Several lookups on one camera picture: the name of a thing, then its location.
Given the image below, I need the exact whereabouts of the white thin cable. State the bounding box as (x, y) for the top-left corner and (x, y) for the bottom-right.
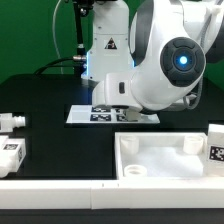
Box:
(52, 0), (65, 76)

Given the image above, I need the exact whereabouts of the black camera pole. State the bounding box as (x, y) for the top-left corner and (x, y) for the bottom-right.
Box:
(72, 0), (94, 77)

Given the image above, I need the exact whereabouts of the white square table top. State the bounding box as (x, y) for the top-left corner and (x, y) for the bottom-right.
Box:
(114, 132), (224, 179)

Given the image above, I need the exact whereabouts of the black cable on table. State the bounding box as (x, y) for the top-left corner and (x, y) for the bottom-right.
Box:
(34, 57), (83, 76)

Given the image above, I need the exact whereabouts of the white front obstacle rail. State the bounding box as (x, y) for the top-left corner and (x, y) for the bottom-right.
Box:
(0, 178), (224, 209)

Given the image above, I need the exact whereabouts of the white marker sheet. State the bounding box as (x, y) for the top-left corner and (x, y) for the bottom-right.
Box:
(66, 105), (160, 124)

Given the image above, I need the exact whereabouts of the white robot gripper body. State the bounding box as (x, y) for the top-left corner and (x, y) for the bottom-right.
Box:
(92, 72), (143, 111)

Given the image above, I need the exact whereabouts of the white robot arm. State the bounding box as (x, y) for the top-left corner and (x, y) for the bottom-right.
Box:
(82, 0), (224, 111)

